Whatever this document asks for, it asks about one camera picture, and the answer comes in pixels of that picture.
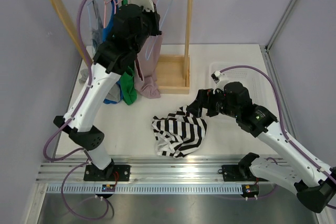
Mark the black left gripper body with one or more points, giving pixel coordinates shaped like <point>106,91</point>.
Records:
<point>149,25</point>

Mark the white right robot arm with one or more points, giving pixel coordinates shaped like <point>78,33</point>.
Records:
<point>311,180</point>

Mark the green tank top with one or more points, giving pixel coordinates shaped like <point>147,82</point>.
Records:
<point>127,85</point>

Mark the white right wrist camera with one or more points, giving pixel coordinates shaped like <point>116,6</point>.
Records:
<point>220,80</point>

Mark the aluminium mounting rail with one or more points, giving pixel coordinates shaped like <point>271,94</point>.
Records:
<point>150,169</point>

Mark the white slotted cable duct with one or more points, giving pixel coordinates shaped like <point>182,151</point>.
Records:
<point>147,189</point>

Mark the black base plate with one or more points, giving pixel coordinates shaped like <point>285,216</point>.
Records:
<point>111,173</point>
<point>233,173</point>

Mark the grey tank top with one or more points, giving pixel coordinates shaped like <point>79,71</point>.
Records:
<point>99,34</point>

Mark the mauve pink tank top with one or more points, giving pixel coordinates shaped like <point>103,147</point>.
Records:
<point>145,68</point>

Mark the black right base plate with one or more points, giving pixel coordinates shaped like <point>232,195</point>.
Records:
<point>233,173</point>

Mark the blue tank top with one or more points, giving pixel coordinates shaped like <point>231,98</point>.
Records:
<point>115,94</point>

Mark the pink hanger under blue top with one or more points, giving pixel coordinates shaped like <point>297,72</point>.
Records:
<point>105,13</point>

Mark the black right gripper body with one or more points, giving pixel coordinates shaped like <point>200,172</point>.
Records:
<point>217,103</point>

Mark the pink hanger under green top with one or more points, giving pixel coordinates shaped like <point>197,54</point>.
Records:
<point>114,5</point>

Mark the white perforated plastic basket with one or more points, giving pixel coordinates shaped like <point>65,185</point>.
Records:
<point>251,79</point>

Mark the aluminium corner frame post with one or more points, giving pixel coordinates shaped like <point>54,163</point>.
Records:
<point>281,24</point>

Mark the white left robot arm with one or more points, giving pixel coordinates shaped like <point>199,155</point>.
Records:
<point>105,72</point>

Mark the black white striped tank top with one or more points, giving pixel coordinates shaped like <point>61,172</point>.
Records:
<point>179,134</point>

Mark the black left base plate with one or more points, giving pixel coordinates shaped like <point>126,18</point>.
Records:
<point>111,173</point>

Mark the light blue hanger far left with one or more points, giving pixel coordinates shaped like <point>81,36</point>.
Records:
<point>90,9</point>

